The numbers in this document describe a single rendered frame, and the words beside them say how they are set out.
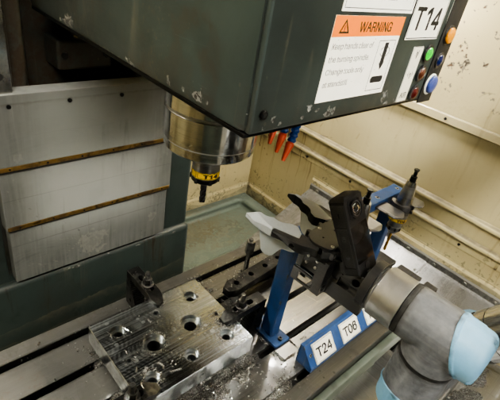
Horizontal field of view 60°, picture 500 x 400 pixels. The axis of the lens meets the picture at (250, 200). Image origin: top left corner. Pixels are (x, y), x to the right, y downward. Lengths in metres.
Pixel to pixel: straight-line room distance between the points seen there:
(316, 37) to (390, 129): 1.20
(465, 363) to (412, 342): 0.06
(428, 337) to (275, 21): 0.40
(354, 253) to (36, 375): 0.77
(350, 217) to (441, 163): 1.07
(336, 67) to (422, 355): 0.37
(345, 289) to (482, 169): 1.01
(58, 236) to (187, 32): 0.84
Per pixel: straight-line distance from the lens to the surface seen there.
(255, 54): 0.47
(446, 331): 0.59
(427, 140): 1.64
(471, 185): 1.61
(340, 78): 0.59
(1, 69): 1.04
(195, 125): 0.66
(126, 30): 0.68
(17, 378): 1.12
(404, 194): 1.23
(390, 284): 0.60
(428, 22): 0.74
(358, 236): 0.60
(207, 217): 2.11
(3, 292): 1.35
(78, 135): 1.13
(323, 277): 0.63
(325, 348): 1.16
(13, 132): 1.08
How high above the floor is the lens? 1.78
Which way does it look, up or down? 31 degrees down
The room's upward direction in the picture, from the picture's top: 11 degrees clockwise
